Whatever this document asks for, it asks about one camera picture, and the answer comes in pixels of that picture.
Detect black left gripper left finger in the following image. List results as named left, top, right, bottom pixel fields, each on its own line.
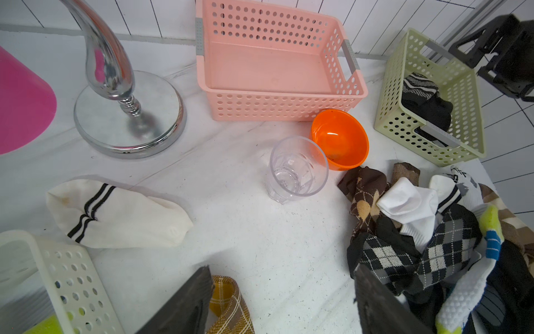
left=138, top=266, right=214, bottom=334

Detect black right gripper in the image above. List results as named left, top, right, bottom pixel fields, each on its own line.
left=449, top=14, right=533, bottom=102

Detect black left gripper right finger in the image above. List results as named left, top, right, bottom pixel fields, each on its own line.
left=353, top=264, right=432, bottom=333

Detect brown yellow plaid sock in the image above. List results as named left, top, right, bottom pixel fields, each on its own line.
left=207, top=276, right=255, bottom=334

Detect white sock with black leaves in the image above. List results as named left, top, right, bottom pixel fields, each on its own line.
left=429, top=166, right=484, bottom=214

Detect white blue yellow sock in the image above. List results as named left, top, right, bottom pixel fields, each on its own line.
left=24, top=315, right=63, bottom=334

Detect black white striped sock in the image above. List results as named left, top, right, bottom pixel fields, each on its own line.
left=402, top=72, right=439, bottom=106

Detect green perforated plastic basket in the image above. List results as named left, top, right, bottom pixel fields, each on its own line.
left=374, top=29, right=486, bottom=166

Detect white perforated plastic basket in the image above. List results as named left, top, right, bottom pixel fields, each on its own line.
left=1, top=230, right=124, bottom=333

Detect pink perforated plastic basket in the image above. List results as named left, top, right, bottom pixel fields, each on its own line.
left=196, top=1, right=368, bottom=121

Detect white sock neon yellow toe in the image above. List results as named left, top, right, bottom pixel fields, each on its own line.
left=435, top=204, right=504, bottom=333

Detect black grey argyle sock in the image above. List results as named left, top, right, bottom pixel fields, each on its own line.
left=347, top=204, right=482, bottom=296

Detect plain white ankle sock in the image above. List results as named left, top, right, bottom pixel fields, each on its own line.
left=377, top=177, right=439, bottom=253

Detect brown argyle sock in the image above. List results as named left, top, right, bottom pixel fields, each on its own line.
left=337, top=162, right=421, bottom=241

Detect black sock blue squares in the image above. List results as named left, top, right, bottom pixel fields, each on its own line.
left=475, top=241, right=533, bottom=333

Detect cream sock with black stripes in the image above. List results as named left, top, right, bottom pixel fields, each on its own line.
left=46, top=179, right=193, bottom=249

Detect brown tan striped sock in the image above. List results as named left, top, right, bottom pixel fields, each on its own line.
left=479, top=184, right=533, bottom=274

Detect clear plastic cup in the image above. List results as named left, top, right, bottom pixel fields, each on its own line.
left=266, top=136, right=329, bottom=204

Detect orange plastic bowl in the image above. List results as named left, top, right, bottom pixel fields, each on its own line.
left=310, top=109, right=370, bottom=171

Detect chrome glass holder stand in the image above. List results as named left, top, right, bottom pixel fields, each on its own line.
left=63, top=1, right=186, bottom=159

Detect pink plastic wine glass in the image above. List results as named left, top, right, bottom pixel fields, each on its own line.
left=1, top=49, right=57, bottom=154

